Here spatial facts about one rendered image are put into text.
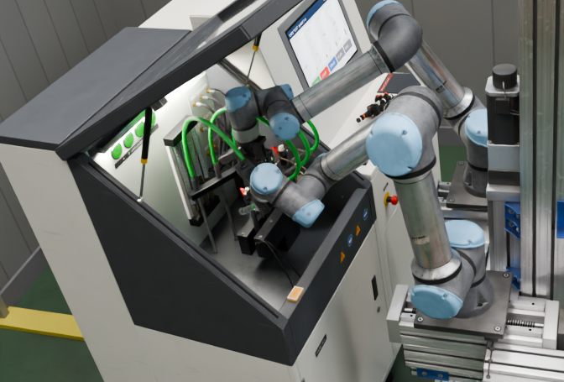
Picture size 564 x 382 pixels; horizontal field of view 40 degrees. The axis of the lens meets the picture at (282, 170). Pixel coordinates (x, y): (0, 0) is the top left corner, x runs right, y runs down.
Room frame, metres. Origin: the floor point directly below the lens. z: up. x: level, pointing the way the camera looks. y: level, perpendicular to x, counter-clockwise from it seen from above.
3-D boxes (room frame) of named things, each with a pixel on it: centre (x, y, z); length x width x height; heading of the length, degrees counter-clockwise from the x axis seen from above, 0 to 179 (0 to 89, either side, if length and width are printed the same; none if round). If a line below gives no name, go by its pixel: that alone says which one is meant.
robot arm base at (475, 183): (1.86, -0.61, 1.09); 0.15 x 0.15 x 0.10
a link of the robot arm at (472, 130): (1.87, -0.61, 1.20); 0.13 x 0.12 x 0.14; 4
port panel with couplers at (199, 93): (2.31, 0.21, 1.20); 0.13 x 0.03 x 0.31; 147
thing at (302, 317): (1.84, -0.08, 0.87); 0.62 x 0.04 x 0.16; 147
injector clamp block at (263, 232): (2.07, 0.05, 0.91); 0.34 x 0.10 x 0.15; 147
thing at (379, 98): (2.50, -0.41, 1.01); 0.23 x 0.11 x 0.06; 147
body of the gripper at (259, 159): (1.94, 0.07, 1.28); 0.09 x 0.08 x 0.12; 57
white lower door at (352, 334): (1.83, -0.09, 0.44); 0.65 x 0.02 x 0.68; 147
